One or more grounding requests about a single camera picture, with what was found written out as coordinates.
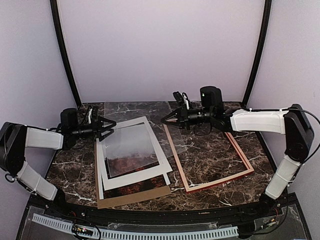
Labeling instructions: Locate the left black corner post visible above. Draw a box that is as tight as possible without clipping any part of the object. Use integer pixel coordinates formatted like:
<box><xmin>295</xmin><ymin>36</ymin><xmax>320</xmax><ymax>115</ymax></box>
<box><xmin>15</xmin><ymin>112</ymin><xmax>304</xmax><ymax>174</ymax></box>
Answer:
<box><xmin>49</xmin><ymin>0</ymin><xmax>82</xmax><ymax>108</ymax></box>

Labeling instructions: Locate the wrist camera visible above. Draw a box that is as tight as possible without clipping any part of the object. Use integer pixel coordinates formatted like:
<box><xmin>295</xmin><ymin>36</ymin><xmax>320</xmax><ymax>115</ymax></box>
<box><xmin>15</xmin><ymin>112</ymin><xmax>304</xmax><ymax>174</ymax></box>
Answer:
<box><xmin>173</xmin><ymin>91</ymin><xmax>193</xmax><ymax>110</ymax></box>
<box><xmin>82</xmin><ymin>105</ymin><xmax>98</xmax><ymax>125</ymax></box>

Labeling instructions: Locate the black front rail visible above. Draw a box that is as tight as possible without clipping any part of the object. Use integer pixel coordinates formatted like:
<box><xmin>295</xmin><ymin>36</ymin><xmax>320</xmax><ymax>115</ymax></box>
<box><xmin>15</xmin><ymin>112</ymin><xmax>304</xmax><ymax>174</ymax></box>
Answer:
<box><xmin>38</xmin><ymin>199</ymin><xmax>283</xmax><ymax>226</ymax></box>

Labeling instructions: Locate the black corner post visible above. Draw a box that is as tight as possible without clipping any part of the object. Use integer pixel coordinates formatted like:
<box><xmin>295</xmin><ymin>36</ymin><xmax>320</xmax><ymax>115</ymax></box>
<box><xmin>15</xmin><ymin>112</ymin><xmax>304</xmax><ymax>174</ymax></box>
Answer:
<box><xmin>49</xmin><ymin>0</ymin><xmax>82</xmax><ymax>108</ymax></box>
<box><xmin>241</xmin><ymin>0</ymin><xmax>273</xmax><ymax>107</ymax></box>

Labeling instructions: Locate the autumn forest photo print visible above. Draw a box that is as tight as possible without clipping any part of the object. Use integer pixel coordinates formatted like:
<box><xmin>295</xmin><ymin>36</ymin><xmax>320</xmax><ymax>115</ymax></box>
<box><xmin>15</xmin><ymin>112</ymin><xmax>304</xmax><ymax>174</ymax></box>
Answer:
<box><xmin>101</xmin><ymin>129</ymin><xmax>171</xmax><ymax>200</ymax></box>

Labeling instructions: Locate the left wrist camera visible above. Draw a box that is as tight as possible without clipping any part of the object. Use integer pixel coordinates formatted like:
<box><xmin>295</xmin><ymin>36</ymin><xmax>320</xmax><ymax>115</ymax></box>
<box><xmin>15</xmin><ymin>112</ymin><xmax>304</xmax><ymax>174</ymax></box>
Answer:
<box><xmin>82</xmin><ymin>105</ymin><xmax>98</xmax><ymax>125</ymax></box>

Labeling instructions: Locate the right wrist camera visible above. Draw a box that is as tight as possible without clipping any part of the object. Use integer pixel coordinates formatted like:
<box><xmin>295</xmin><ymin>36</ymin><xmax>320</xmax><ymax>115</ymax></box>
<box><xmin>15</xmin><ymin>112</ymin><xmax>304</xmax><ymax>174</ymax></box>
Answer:
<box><xmin>173</xmin><ymin>91</ymin><xmax>193</xmax><ymax>110</ymax></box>

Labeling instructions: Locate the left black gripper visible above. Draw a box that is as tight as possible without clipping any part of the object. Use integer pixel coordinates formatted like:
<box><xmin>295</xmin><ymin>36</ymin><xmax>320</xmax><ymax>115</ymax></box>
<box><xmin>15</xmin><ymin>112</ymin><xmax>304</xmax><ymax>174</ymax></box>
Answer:
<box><xmin>71</xmin><ymin>116</ymin><xmax>117</xmax><ymax>142</ymax></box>

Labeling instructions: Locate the red wooden picture frame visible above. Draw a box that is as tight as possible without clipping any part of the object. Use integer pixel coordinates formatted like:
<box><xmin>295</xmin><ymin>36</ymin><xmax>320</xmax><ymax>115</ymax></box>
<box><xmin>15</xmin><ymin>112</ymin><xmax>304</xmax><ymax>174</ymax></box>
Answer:
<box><xmin>164</xmin><ymin>125</ymin><xmax>255</xmax><ymax>193</ymax></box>

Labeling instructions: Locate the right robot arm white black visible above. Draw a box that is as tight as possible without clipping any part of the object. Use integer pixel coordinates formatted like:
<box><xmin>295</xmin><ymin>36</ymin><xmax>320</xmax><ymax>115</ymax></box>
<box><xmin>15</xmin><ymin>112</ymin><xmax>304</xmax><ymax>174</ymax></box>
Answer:
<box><xmin>161</xmin><ymin>86</ymin><xmax>315</xmax><ymax>217</ymax></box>

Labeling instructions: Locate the clear acrylic sheet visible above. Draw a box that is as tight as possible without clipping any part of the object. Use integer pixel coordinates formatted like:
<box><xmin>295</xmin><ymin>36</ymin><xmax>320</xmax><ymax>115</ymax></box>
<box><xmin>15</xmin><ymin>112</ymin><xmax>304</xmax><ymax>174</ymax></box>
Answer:
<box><xmin>100</xmin><ymin>101</ymin><xmax>186</xmax><ymax>180</ymax></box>

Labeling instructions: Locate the brown cardboard backing board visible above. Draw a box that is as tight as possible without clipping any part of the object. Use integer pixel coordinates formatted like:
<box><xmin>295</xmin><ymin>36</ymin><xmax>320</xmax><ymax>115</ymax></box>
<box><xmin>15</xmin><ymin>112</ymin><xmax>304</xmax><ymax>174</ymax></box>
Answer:
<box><xmin>94</xmin><ymin>142</ymin><xmax>172</xmax><ymax>209</ymax></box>

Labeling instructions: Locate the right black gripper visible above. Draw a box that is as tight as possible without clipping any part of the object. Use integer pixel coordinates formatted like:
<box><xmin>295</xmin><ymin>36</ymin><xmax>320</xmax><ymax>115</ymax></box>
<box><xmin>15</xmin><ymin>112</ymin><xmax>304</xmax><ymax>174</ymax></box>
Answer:
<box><xmin>161</xmin><ymin>104</ymin><xmax>214</xmax><ymax>131</ymax></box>

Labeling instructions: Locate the right black corner post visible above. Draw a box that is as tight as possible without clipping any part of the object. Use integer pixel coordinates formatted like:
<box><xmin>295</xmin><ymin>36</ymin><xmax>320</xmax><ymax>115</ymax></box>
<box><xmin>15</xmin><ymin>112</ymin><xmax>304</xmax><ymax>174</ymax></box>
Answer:
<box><xmin>241</xmin><ymin>0</ymin><xmax>273</xmax><ymax>107</ymax></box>

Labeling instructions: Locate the white slotted cable duct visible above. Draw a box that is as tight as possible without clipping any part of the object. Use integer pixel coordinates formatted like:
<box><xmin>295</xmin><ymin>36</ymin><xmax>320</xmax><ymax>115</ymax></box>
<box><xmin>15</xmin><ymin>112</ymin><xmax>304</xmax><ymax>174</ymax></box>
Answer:
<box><xmin>32</xmin><ymin>213</ymin><xmax>239</xmax><ymax>240</ymax></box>

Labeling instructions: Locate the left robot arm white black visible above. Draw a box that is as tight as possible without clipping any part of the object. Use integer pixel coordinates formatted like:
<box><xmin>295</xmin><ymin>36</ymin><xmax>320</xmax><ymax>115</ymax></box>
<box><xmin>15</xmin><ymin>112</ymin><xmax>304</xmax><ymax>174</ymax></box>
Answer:
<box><xmin>0</xmin><ymin>106</ymin><xmax>117</xmax><ymax>218</ymax></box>

